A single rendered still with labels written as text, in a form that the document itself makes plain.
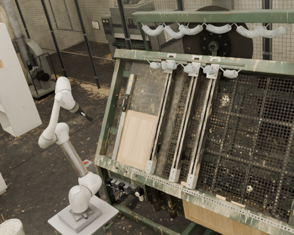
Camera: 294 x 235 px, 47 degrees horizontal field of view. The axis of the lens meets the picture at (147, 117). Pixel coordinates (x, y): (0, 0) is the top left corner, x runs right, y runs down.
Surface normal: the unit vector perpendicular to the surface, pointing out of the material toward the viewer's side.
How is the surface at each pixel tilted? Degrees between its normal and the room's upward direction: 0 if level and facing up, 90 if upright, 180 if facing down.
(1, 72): 90
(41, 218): 0
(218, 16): 90
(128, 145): 55
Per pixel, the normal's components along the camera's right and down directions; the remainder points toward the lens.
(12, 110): 0.70, 0.22
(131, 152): -0.61, -0.12
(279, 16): -0.62, 0.47
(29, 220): -0.18, -0.87
